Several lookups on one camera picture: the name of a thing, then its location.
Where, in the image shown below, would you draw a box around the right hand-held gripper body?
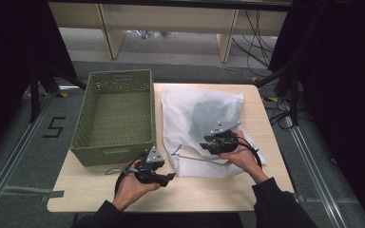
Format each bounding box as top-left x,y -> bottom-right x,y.
209,121 -> 242,156

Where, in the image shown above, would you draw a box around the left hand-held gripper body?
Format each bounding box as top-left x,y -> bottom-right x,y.
125,145 -> 166,185

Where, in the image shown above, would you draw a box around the black cloth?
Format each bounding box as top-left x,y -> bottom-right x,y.
188,99 -> 236,144

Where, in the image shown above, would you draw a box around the white mesh laundry bag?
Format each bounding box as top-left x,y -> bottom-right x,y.
161,84 -> 268,179

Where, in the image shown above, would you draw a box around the green woven basket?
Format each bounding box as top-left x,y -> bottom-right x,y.
69,68 -> 158,168

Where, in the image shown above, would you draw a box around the person's right hand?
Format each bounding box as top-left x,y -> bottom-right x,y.
218,129 -> 269,185

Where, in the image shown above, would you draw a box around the person's left hand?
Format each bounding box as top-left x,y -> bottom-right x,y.
111,160 -> 162,213

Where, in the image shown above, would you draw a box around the black metal stand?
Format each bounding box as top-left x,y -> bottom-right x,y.
255,61 -> 302,127
28,61 -> 88,124

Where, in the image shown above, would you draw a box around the clear plastic wrap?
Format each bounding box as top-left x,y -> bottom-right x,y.
127,29 -> 173,40

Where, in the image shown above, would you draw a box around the light wooden bench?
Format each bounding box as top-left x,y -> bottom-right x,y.
48,1 -> 290,64

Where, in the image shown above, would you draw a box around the black curtain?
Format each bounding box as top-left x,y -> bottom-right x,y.
267,0 -> 365,228
0,0 -> 79,165

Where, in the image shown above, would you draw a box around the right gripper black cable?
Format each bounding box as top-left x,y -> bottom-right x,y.
233,135 -> 264,169

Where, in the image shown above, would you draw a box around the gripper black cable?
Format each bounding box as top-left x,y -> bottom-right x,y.
233,135 -> 264,169
105,157 -> 141,198

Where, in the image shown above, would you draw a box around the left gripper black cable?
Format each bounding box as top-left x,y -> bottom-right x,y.
105,157 -> 141,198

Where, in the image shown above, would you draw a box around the tangled black floor cables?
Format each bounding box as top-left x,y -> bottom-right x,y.
263,97 -> 314,131

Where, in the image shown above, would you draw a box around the white floor cable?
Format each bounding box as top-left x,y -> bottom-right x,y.
199,62 -> 255,84

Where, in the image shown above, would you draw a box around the metal floor rail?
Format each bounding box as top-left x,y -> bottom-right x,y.
0,85 -> 81,220
279,100 -> 350,228

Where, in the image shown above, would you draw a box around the hanging black cables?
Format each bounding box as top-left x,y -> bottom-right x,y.
230,9 -> 278,69

